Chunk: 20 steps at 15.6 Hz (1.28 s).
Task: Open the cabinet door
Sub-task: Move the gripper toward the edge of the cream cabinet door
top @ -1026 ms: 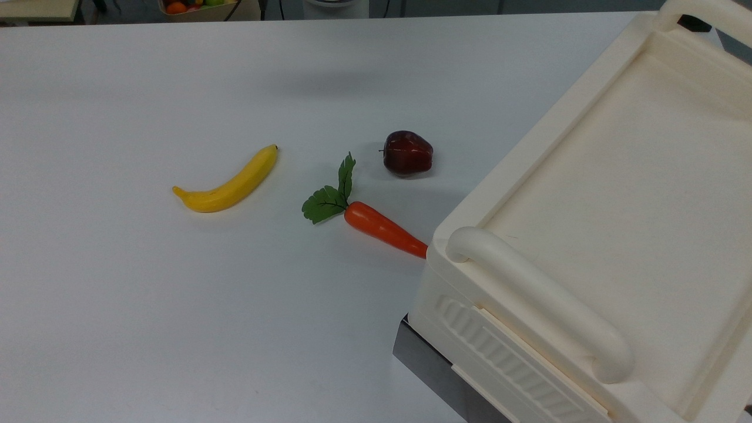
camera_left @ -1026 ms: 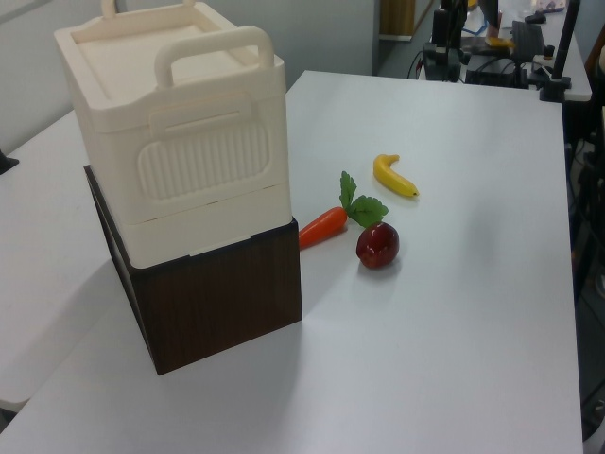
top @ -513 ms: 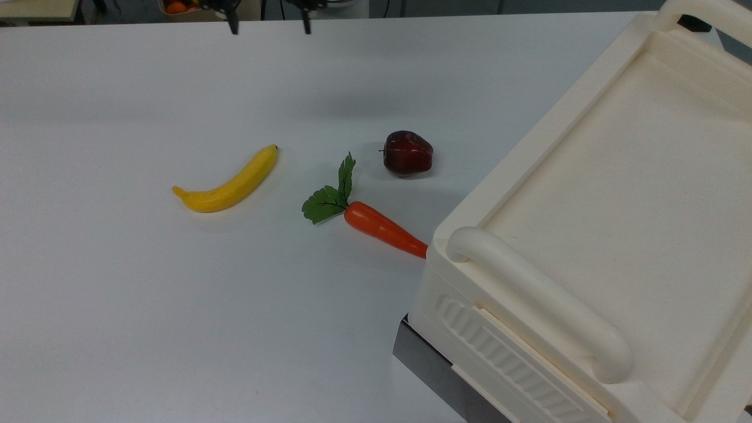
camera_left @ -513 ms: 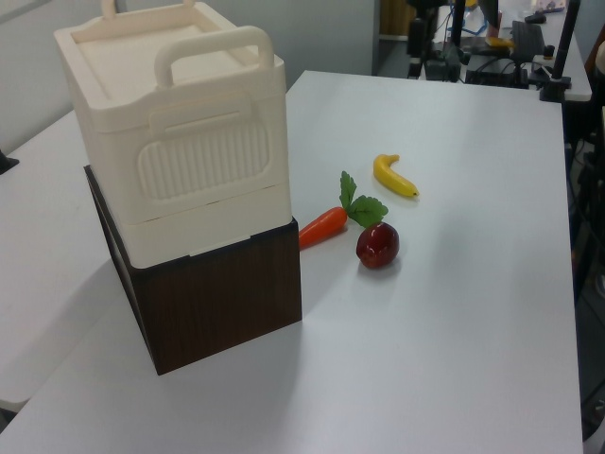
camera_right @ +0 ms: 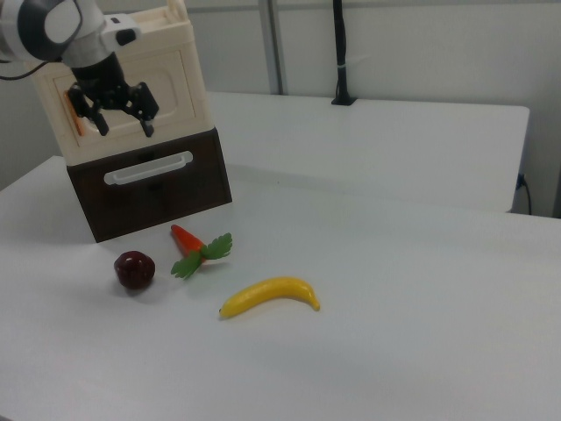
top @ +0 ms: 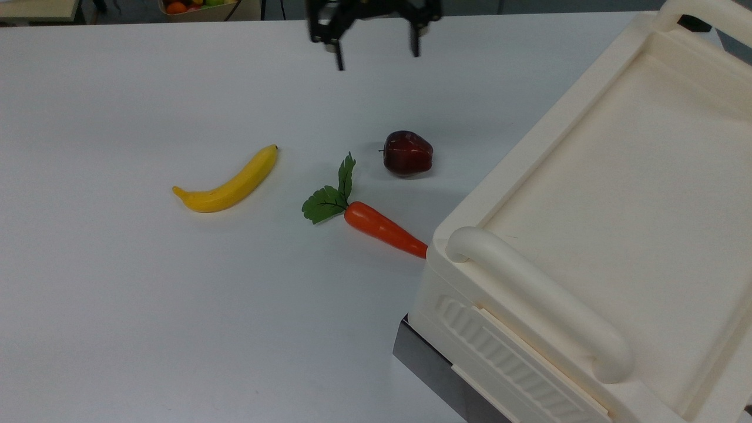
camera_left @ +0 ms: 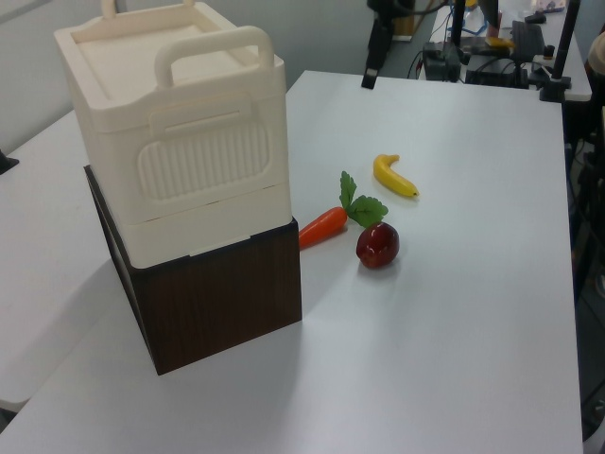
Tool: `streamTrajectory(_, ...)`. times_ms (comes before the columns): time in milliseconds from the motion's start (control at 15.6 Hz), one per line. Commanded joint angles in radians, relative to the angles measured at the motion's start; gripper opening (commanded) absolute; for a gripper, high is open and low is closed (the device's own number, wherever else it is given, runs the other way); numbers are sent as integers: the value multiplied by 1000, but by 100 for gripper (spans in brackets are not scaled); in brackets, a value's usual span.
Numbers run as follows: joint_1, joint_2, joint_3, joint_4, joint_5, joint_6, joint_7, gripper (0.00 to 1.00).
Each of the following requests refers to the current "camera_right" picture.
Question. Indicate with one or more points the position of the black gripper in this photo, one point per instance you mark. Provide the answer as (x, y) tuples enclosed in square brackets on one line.
[(103, 79)]

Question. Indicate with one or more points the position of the cream cabinet door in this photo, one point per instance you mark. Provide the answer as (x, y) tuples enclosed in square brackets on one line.
[(173, 87)]

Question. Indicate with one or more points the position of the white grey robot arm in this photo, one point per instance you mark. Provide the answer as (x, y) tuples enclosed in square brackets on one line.
[(44, 26)]

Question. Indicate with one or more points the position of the cream plastic cabinet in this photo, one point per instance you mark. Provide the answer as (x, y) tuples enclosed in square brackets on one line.
[(193, 66)]

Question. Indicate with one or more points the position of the dark brown drawer box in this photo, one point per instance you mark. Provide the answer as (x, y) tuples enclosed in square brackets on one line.
[(175, 206)]

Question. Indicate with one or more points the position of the toy carrot with green leaves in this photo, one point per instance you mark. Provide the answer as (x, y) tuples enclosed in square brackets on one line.
[(188, 241)]

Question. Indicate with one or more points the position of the dark red toy apple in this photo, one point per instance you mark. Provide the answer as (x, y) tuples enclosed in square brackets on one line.
[(135, 269)]

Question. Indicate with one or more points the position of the black pole with clamp base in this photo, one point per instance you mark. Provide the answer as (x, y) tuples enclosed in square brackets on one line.
[(342, 52)]

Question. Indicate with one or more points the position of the yellow toy banana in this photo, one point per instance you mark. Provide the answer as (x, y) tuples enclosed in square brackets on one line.
[(271, 291)]

